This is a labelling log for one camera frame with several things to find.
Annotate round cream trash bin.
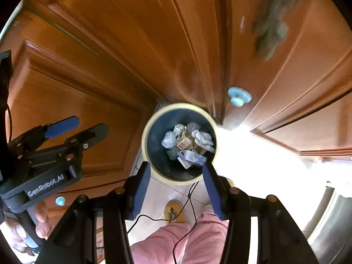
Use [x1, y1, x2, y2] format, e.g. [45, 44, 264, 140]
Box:
[141, 103, 216, 185]

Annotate peach green snack bag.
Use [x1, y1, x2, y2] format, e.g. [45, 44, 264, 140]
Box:
[177, 136, 193, 151]

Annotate thin black cable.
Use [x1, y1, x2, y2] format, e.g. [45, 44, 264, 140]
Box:
[125, 180, 200, 264]

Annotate pale blue cabinet knob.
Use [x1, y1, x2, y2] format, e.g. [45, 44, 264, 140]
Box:
[227, 87, 252, 107]

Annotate wooden cabinet door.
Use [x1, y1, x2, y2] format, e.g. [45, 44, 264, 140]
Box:
[47, 0, 224, 121]

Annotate left yellow slipper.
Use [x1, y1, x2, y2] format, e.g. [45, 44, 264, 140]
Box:
[164, 200, 187, 224]

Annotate blue white carton box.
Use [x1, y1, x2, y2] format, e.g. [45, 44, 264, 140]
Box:
[177, 150, 207, 169]

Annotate pink trousers legs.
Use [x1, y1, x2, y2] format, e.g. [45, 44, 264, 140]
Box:
[130, 204, 229, 263]

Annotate person's left hand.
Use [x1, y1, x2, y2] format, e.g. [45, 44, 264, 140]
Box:
[1, 201, 53, 256]

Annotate crumpled white tissue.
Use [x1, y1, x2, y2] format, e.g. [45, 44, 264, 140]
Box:
[192, 129, 215, 153]

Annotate crumpled clear plastic wrap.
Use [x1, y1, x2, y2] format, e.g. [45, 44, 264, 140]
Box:
[162, 131, 176, 150]

